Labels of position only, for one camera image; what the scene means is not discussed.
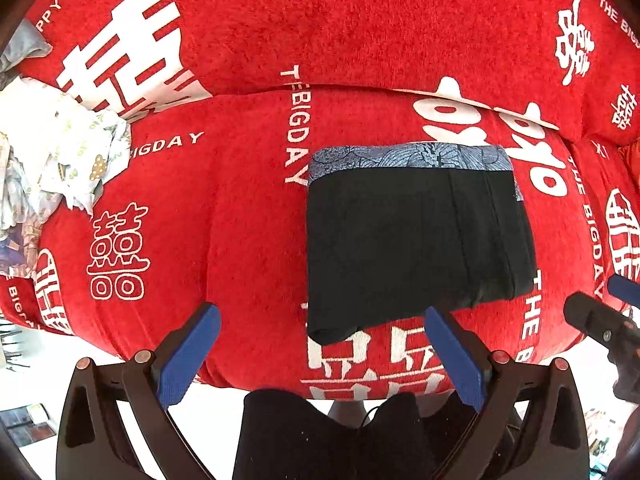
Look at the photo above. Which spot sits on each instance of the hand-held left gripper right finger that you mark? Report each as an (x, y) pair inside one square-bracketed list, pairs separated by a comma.
[(455, 360)]

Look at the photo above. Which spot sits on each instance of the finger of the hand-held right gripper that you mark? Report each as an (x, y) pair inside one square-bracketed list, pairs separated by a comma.
[(595, 317), (625, 287)]

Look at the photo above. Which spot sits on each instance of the white patterned cloth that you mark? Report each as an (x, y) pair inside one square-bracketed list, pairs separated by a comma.
[(60, 145)]

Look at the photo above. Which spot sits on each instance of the red printed blanket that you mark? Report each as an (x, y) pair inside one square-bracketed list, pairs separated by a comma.
[(225, 210)]

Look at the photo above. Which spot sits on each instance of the black pants with blue waistband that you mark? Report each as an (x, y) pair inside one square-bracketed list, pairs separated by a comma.
[(400, 240)]

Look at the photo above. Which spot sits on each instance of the person's legs in black trousers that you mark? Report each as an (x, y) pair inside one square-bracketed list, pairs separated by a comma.
[(300, 440)]

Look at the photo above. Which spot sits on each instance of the pile of colourful packets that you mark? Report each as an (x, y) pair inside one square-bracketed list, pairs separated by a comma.
[(602, 435)]

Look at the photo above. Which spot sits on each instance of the dark flat boxes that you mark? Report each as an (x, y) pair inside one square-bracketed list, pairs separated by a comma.
[(27, 422)]

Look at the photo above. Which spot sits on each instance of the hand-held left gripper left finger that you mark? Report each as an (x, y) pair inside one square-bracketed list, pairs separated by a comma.
[(192, 355)]

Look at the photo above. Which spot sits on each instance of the grey cloth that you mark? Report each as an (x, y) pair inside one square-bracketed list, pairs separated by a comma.
[(25, 45)]

